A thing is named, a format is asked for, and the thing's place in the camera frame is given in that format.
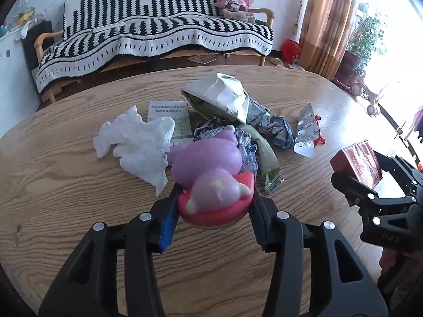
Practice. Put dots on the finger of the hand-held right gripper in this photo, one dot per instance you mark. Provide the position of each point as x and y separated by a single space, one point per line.
350 185
401 171

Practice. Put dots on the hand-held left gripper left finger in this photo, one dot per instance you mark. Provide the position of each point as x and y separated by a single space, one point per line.
168 228

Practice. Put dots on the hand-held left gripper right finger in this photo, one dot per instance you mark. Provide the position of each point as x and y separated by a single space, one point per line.
261 218

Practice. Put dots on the small red box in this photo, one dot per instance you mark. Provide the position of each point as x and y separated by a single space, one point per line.
360 161

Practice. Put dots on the pink and purple squishy toy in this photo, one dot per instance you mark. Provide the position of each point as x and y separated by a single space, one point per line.
205 165

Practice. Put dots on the person's right hand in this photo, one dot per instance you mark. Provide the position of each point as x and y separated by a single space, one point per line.
391 264

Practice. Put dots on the pale green wrapper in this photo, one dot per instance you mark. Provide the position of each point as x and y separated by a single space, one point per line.
267 158

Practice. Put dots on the silver and red snack wrapper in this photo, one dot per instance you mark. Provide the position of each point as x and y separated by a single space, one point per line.
305 128

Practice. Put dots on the crumpled silver foil wrapper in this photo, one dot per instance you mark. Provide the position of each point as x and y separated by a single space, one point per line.
246 145

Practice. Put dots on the crumpled white tissue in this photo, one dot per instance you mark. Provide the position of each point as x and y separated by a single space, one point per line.
138 145

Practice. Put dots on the crumpled blue foil wrapper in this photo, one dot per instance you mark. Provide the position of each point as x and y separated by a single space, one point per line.
276 128

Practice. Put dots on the wooden toy tricycle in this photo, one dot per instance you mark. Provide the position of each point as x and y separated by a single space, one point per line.
363 89

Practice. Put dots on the white and green leaflet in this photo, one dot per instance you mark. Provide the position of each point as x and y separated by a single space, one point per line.
168 119

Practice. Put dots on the dark red plant pot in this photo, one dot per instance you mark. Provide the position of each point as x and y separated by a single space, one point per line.
348 66

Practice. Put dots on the white folded carton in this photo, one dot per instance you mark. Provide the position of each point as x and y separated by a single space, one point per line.
221 95

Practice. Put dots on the green potted plant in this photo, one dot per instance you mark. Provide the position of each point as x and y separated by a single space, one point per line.
366 36

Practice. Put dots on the beige slipper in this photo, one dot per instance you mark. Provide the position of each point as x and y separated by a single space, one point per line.
277 61

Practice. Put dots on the red bag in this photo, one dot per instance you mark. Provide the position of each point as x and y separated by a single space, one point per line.
291 50

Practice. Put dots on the brown striped curtain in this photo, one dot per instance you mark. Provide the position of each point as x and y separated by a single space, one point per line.
327 23

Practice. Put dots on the cardboard scrap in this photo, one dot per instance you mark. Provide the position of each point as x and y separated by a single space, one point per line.
201 59

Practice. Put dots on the sofa with striped blanket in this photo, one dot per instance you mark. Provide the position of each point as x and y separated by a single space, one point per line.
165 16

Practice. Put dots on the pink plush toy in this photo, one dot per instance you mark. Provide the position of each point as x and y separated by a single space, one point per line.
233 3

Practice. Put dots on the white cabinet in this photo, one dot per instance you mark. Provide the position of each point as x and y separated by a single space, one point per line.
13 72

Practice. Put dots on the black cabinet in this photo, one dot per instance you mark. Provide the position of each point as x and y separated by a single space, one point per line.
29 56

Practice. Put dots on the white paper sheets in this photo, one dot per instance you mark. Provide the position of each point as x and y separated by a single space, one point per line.
28 29

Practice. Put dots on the yellow toy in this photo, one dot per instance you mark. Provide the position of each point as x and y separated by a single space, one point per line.
23 18

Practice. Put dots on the wooden sofa frame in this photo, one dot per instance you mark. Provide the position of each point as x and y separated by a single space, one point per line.
41 41

